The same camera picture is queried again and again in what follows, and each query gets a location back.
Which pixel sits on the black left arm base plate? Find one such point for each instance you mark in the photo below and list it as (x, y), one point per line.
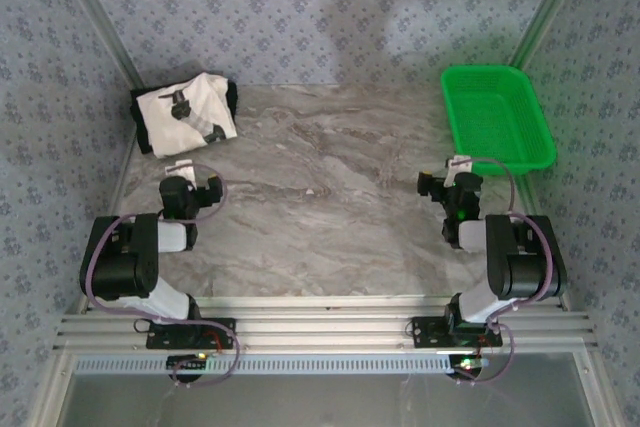
(162, 339)

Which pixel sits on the black folded t-shirt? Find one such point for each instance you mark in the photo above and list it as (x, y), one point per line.
(141, 139)

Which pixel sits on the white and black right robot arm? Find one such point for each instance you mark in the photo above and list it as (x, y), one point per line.
(520, 267)

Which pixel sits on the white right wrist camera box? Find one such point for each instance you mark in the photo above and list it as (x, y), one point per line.
(457, 167)

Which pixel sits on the green plastic basket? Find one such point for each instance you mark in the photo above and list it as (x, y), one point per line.
(490, 112)

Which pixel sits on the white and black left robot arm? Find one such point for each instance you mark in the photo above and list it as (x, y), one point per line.
(120, 267)

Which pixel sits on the small controller board with led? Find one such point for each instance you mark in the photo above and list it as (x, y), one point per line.
(186, 363)
(467, 364)

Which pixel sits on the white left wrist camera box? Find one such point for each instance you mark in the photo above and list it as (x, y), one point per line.
(180, 168)

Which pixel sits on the aluminium rail frame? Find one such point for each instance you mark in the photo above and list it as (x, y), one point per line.
(320, 319)

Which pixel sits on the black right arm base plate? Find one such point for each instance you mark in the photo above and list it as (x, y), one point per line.
(430, 332)

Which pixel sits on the white t-shirt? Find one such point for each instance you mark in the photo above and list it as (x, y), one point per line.
(185, 122)

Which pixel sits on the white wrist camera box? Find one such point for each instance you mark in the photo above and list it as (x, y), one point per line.
(180, 168)
(457, 167)

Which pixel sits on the aluminium corner post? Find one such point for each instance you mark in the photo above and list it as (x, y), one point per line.
(99, 12)
(548, 7)

